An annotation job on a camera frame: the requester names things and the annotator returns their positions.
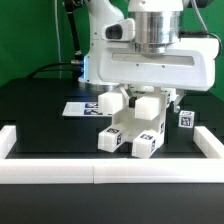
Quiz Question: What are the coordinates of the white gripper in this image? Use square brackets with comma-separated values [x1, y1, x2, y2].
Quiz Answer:
[98, 38, 219, 113]

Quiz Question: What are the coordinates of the white chair backrest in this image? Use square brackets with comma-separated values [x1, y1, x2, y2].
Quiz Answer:
[98, 87, 174, 121]

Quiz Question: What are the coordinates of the white chair seat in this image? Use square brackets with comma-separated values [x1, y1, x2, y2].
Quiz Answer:
[112, 107, 166, 146]

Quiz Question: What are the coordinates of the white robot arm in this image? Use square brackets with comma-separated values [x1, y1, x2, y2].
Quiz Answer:
[83, 0, 221, 91]

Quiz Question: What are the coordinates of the white tagged cube right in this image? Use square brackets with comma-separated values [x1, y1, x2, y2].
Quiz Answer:
[178, 110, 195, 128]

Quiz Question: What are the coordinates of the white base tag plate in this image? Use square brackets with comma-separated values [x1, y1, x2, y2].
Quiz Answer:
[62, 102, 111, 117]

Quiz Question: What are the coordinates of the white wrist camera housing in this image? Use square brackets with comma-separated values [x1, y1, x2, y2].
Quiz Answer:
[101, 18, 135, 42]

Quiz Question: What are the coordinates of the black cable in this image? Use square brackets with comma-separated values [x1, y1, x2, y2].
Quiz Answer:
[26, 0, 84, 80]

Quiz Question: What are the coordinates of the white U-shaped frame wall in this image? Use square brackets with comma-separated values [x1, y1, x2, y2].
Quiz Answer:
[0, 125, 224, 184]

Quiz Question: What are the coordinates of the white cable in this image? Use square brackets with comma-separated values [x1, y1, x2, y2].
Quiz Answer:
[53, 0, 63, 79]

